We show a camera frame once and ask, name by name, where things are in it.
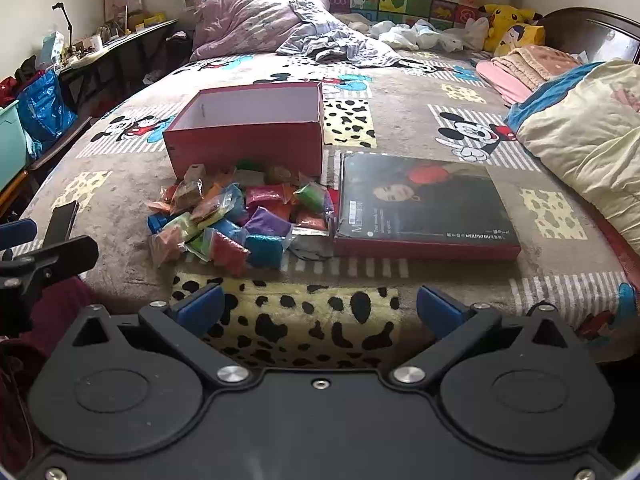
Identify purple clay packet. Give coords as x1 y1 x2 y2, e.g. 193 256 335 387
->
244 206 292 238

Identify green storage bin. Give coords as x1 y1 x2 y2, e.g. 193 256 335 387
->
0 100 31 193

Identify lilac floral pillow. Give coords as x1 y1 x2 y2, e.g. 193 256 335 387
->
190 0 333 63

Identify pink cardboard box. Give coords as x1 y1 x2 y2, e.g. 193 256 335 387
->
161 81 326 181

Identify light blue tissue pack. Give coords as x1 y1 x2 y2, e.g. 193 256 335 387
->
40 31 66 66

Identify folded beige fleece blanket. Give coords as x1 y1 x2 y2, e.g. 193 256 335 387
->
492 44 583 91

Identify dark portrait-print box lid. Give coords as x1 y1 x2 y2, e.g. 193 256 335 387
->
332 151 522 261

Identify dark desk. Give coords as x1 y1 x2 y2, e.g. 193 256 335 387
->
57 17 181 111

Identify black phone holder stand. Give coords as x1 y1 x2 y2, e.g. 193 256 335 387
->
51 2 76 56

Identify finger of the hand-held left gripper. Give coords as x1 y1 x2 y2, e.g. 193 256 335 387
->
44 201 80 249
0 218 39 252

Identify folded pink blanket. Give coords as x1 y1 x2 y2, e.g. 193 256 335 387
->
475 57 541 107

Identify colourful alphabet foam mat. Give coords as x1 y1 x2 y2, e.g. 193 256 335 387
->
260 0 496 31

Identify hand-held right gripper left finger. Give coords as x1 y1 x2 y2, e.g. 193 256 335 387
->
70 284 251 389

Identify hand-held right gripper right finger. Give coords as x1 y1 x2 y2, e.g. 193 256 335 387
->
391 284 576 391

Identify yellow box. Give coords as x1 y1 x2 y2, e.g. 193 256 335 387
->
127 11 166 31

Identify crumpled white clothes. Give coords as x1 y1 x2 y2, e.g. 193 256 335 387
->
345 12 488 53

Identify crumpled lilac clothing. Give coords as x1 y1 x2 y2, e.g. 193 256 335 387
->
276 0 401 68

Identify yellow plush toy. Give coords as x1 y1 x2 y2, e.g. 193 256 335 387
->
477 4 546 58

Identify blue plastic bag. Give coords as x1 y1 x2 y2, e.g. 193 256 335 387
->
17 67 78 153

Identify person's maroon clothing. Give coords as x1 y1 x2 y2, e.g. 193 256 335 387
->
0 275 96 461

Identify pile of colourful packets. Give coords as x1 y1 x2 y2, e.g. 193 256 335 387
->
145 157 341 277

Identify dark wooden headboard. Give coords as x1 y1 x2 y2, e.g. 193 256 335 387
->
535 7 640 66

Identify cream quilt with blue lining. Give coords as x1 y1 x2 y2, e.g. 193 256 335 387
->
502 60 640 256

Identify cardboard picture board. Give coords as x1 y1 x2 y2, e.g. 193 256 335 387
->
104 0 146 23

